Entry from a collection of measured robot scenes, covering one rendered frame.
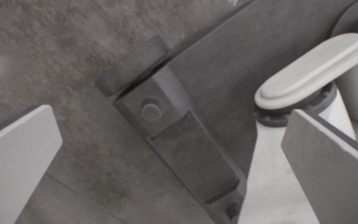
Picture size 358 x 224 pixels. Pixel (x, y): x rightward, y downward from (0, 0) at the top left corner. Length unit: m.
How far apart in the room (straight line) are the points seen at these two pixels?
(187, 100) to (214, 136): 0.12
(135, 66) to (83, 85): 0.28
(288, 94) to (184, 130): 0.23
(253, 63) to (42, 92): 0.60
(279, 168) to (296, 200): 0.08
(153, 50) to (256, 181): 0.31
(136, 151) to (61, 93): 0.30
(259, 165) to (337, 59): 0.21
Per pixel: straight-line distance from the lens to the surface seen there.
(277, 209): 0.24
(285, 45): 0.53
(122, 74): 0.43
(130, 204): 0.86
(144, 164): 0.75
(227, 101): 0.49
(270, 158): 0.33
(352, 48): 0.42
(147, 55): 0.44
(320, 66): 0.39
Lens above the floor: 0.62
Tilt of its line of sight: 70 degrees down
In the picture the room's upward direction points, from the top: 167 degrees clockwise
